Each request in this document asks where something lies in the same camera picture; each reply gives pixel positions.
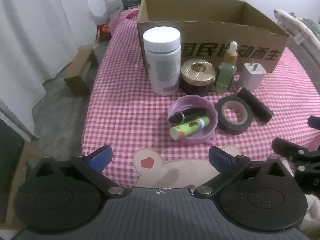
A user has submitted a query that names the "green lip balm tube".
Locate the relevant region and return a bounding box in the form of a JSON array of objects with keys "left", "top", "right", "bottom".
[{"left": 170, "top": 116, "right": 210, "bottom": 140}]

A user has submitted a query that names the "white charger plug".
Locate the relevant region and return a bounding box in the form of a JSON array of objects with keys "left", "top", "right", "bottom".
[{"left": 239, "top": 60, "right": 267, "bottom": 92}]

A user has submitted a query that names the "green dropper bottle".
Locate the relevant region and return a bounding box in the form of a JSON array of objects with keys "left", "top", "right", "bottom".
[{"left": 214, "top": 41, "right": 238, "bottom": 92}]

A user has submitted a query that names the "black rectangular tube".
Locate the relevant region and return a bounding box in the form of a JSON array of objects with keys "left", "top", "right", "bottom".
[{"left": 236, "top": 87, "right": 274, "bottom": 124}]

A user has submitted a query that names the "brown cardboard box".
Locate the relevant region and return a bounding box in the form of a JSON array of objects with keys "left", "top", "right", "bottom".
[{"left": 136, "top": 0, "right": 290, "bottom": 74}]

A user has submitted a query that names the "small cardboard box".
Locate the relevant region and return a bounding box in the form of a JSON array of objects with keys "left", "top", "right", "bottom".
[{"left": 64, "top": 47, "right": 99, "bottom": 97}]

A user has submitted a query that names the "red packet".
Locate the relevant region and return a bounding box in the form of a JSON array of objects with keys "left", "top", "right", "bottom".
[{"left": 96, "top": 24, "right": 112, "bottom": 42}]

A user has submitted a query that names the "gold lid jar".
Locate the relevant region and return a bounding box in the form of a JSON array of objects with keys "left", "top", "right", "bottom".
[{"left": 180, "top": 58, "right": 216, "bottom": 97}]

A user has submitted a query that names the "black tape roll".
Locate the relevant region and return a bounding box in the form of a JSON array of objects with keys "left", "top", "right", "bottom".
[{"left": 215, "top": 95, "right": 255, "bottom": 135}]

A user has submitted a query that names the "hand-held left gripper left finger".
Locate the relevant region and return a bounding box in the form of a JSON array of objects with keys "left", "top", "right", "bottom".
[{"left": 34, "top": 144, "right": 125, "bottom": 198}]

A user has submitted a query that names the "black lipstick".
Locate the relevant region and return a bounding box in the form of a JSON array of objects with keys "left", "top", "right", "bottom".
[{"left": 169, "top": 107, "right": 207, "bottom": 124}]

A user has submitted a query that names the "purple plastic bowl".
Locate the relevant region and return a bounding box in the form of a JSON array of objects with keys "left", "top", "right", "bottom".
[{"left": 167, "top": 95, "right": 218, "bottom": 145}]

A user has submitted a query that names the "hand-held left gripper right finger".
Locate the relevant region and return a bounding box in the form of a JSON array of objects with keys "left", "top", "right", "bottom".
[{"left": 194, "top": 146, "right": 290, "bottom": 198}]

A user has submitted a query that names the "white plush toy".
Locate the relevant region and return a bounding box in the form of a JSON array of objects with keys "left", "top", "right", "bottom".
[{"left": 274, "top": 9, "right": 320, "bottom": 55}]

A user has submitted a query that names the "white plastic bottle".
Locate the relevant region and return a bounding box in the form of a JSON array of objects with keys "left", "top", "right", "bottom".
[{"left": 142, "top": 27, "right": 182, "bottom": 96}]

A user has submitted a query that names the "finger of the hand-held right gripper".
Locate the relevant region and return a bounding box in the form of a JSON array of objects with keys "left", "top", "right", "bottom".
[
  {"left": 307, "top": 116, "right": 320, "bottom": 131},
  {"left": 271, "top": 137, "right": 320, "bottom": 188}
]

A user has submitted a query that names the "white curtain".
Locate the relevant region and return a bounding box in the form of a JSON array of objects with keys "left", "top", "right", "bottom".
[{"left": 0, "top": 0, "right": 118, "bottom": 143}]

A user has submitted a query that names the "white fluffy cloth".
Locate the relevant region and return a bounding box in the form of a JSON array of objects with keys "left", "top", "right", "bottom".
[{"left": 299, "top": 194, "right": 320, "bottom": 234}]

